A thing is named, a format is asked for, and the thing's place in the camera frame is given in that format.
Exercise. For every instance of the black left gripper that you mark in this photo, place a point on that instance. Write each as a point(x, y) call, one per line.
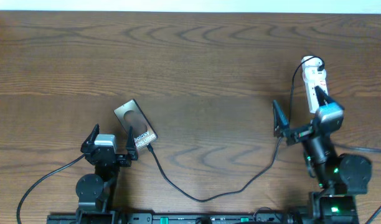
point(132, 154)

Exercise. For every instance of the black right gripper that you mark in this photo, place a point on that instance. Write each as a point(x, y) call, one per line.
point(282, 127)

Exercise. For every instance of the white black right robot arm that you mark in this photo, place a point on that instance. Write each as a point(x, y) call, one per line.
point(340, 177)

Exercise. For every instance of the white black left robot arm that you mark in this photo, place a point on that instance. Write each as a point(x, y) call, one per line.
point(95, 191)

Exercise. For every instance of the white power strip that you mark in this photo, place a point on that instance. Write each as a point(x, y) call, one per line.
point(313, 74)

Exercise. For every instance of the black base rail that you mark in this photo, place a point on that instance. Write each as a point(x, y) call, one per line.
point(147, 218)

